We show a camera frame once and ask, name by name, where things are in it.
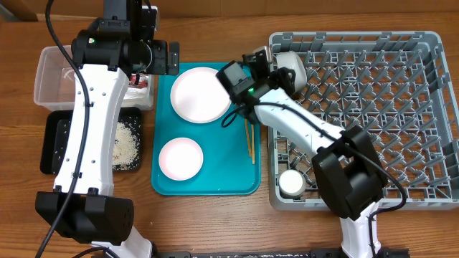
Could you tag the small pink plate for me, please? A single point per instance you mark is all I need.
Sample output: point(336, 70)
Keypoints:
point(180, 159)

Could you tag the clear plastic waste bin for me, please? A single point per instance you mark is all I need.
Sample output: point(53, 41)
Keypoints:
point(54, 85)

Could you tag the red snack wrapper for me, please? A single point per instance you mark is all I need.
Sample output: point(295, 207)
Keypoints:
point(139, 81)

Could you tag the white cup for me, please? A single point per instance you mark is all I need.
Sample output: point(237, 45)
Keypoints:
point(292, 184)

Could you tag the wooden chopstick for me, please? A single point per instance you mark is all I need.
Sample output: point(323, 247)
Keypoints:
point(253, 143)
point(247, 133)

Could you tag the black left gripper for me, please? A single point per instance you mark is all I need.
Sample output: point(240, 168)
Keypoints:
point(160, 65)

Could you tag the grey dishwasher rack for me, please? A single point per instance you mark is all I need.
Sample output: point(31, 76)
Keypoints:
point(397, 87)

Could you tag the large white plate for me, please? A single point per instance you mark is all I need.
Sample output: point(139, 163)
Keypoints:
point(197, 96)

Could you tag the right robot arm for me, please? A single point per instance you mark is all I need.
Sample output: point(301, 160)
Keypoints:
point(348, 173)

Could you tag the grey bowl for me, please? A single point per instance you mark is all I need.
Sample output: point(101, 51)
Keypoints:
point(293, 63)

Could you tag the teal serving tray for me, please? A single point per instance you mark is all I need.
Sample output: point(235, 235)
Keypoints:
point(227, 168)

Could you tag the black plastic tray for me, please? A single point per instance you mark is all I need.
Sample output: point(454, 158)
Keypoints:
point(57, 133)

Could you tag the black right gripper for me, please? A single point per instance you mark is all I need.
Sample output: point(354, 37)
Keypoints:
point(281, 80)

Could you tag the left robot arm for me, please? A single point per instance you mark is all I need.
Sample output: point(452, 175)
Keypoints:
point(104, 57)

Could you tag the spilled rice pile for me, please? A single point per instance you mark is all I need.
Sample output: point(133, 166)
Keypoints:
point(126, 149)

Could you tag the white napkin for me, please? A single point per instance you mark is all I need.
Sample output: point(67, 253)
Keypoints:
point(141, 98)

